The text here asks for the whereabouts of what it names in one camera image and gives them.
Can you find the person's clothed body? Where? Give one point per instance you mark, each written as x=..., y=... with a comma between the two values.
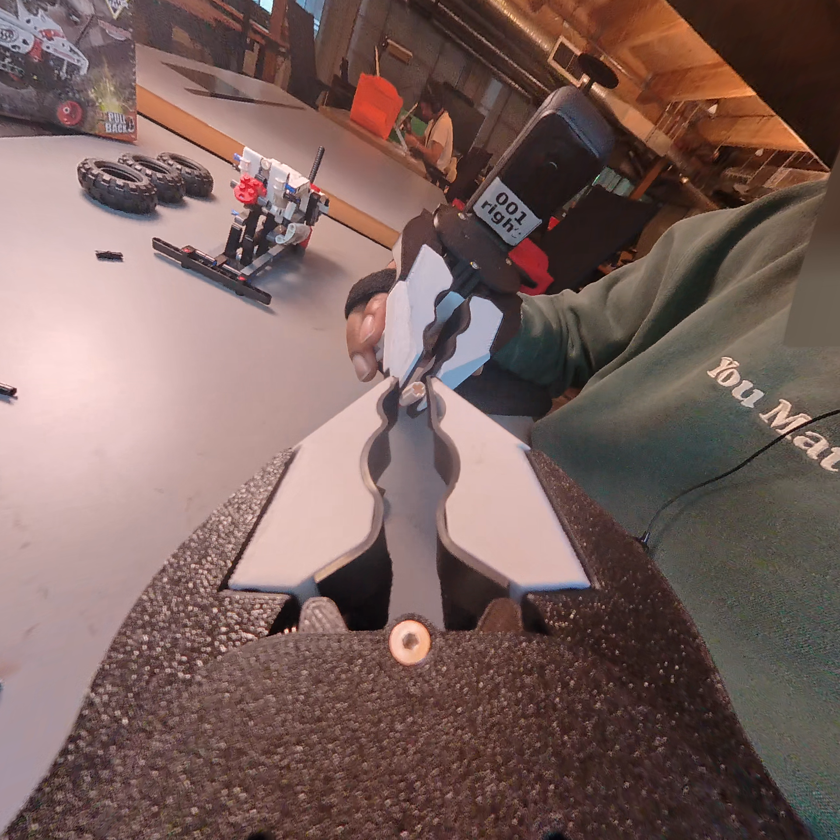
x=735, y=591

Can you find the grey desk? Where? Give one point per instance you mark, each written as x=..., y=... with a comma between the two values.
x=105, y=394

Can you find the orange box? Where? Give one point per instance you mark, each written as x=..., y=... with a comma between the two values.
x=377, y=105

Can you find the toy truck set box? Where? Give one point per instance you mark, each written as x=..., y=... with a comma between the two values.
x=66, y=66

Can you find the white black toy truck model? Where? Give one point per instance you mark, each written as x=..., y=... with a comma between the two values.
x=263, y=210

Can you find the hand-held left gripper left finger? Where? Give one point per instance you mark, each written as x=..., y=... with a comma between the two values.
x=309, y=525

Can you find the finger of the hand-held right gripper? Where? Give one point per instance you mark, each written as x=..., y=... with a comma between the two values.
x=410, y=309
x=475, y=339

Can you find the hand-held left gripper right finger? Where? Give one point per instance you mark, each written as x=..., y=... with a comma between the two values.
x=519, y=525

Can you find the white toy sleeve piece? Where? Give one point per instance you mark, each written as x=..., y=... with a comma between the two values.
x=414, y=394

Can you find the black toy tyre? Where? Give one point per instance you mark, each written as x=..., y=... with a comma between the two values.
x=154, y=176
x=116, y=184
x=188, y=173

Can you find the wood-edged table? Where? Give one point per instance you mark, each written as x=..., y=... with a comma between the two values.
x=263, y=131

